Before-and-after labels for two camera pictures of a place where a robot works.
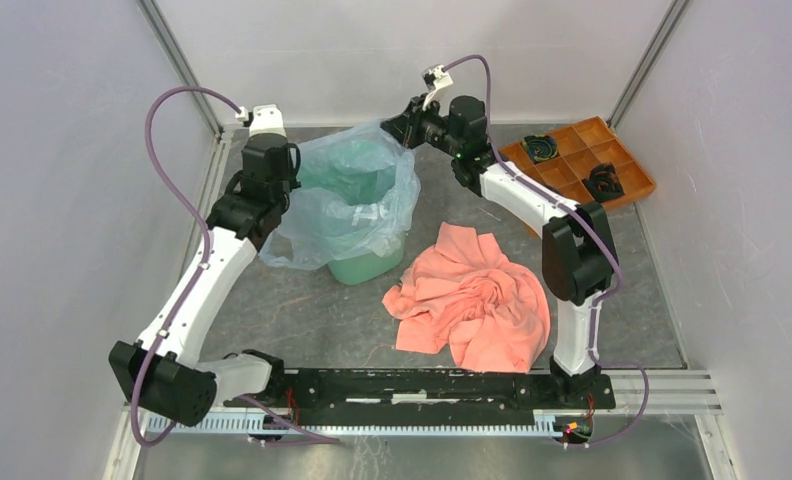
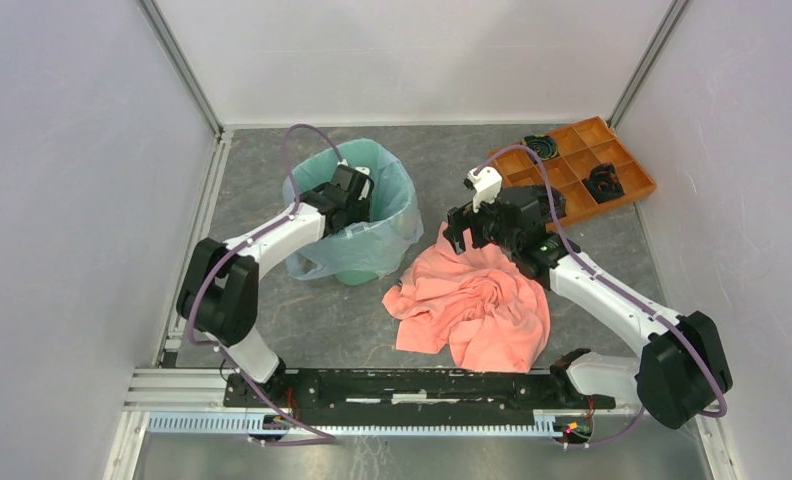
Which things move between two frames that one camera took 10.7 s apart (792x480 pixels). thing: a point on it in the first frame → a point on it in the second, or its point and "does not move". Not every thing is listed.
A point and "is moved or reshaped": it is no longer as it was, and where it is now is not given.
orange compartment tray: x=584 y=160 does not move
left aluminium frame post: x=170 y=45 does not move
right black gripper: x=407 y=125 → x=463 y=218
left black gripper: x=293 y=184 → x=364 y=207
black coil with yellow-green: x=540 y=147 does not move
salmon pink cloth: x=464 y=293 does not move
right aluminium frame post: x=651 y=59 does not move
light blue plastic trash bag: x=355 y=187 is moved or reshaped
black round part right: x=604 y=183 does not move
